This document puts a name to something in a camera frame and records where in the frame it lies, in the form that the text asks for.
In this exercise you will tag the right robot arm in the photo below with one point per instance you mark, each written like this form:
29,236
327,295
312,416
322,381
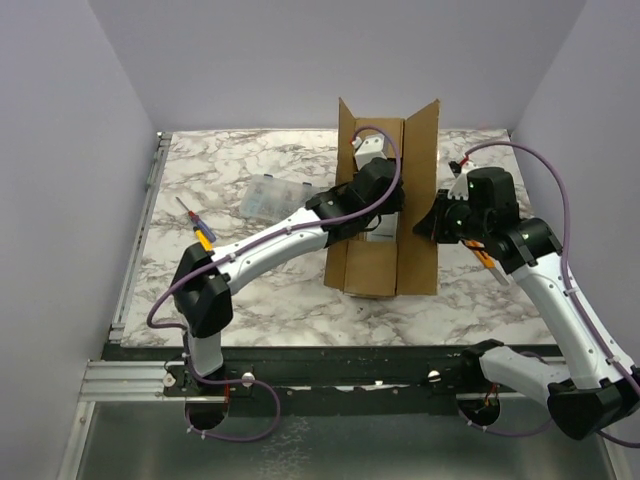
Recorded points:
597,386

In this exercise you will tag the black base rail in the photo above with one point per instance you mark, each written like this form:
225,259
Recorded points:
319,381

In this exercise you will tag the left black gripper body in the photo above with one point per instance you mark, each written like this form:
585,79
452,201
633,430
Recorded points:
393,205

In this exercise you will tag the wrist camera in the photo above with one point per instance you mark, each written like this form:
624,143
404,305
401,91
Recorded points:
367,149
460,169

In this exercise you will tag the white product package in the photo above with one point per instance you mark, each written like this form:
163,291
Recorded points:
382,228

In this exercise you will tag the aluminium frame rail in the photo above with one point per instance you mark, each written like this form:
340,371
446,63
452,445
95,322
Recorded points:
74,450

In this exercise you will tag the clear plastic screw box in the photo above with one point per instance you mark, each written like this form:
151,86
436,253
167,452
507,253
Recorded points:
272,199

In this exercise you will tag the brown cardboard express box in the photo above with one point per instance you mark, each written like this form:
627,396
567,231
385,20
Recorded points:
388,259

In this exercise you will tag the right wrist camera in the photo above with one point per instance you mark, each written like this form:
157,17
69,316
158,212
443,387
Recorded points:
460,169

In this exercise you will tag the orange utility knife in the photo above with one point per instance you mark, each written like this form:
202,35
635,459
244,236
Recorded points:
478,250

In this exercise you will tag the red handled screwdriver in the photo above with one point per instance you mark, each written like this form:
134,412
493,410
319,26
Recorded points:
194,218

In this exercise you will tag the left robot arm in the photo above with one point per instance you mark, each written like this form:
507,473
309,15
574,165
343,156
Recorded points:
204,283

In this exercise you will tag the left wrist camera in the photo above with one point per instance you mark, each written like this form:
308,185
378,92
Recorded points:
367,149

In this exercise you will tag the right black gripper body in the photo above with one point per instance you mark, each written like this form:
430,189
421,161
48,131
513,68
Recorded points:
439,220

